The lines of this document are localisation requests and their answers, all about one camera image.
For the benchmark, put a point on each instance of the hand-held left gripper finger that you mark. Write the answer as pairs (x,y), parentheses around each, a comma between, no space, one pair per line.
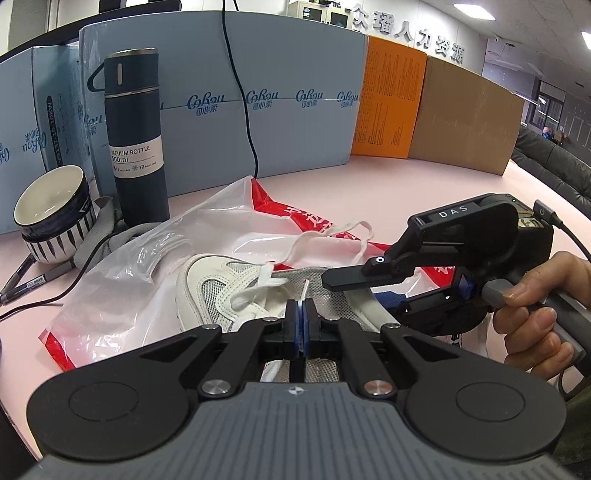
(305,330)
(295,330)

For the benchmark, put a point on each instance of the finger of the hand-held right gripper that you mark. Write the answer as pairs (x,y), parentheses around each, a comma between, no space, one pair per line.
(346,278)
(390,300)

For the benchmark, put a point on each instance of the person's right hand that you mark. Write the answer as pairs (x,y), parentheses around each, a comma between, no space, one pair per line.
(531,327)

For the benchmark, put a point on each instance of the black sofa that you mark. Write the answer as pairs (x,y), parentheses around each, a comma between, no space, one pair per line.
(554,170)

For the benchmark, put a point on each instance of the brown cardboard box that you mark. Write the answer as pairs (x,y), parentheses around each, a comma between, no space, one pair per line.
(461,120)

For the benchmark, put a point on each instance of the large light blue cardboard box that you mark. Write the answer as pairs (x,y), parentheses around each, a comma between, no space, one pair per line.
(277,138)

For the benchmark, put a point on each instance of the orange cardboard box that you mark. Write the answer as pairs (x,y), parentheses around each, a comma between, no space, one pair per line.
(388,101)

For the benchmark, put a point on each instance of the red and white plastic bag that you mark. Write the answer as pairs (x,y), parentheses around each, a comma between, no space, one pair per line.
(138,258)

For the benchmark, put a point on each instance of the dark blue vacuum bottle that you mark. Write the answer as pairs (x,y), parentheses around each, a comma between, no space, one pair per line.
(138,194)

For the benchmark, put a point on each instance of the grey cloth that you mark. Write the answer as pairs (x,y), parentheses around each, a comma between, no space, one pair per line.
(106,230)

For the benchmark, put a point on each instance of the person's dark green jacket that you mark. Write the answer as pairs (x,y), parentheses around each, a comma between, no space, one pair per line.
(579,424)

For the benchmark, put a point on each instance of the ceiling light panel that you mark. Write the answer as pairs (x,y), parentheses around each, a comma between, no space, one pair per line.
(475,11)
(585,32)

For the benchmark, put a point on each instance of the dark blue ceramic bowl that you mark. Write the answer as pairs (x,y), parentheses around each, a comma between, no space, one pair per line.
(69,217)

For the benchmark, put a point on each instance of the striped ceramic bowl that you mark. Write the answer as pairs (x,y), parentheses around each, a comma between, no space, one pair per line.
(51,249)

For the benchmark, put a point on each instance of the black pen with white label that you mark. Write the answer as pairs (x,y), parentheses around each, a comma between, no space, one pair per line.
(41,277)

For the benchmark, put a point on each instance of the glass door cabinet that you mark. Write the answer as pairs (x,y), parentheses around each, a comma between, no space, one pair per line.
(318,16)

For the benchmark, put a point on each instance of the black marker pen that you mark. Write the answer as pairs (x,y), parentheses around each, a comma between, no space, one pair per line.
(18,274)

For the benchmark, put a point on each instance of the light blue box with label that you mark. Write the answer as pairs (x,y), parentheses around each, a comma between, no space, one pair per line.
(23,115)

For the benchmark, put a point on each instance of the wall lettering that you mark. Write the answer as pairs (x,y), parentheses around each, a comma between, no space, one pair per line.
(401,32)

